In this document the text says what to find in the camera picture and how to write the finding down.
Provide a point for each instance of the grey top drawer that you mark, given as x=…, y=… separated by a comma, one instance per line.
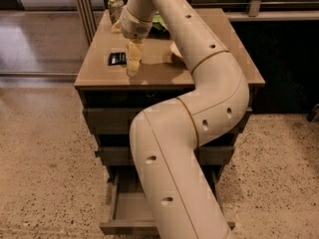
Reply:
x=106, y=120

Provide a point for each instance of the green chip bag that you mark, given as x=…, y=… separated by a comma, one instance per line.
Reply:
x=158, y=22

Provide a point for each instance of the silver green soda can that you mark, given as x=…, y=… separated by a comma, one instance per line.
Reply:
x=115, y=9

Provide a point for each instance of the grey three-drawer cabinet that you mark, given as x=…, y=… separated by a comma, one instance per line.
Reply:
x=162, y=76

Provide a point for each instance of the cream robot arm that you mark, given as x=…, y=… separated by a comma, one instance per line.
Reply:
x=164, y=136

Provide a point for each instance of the black rxbar chocolate bar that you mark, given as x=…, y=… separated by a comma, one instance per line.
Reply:
x=117, y=59

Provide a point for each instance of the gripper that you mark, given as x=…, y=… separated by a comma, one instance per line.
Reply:
x=133, y=25

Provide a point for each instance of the beige paper bowl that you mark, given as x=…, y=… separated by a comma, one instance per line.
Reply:
x=174, y=49

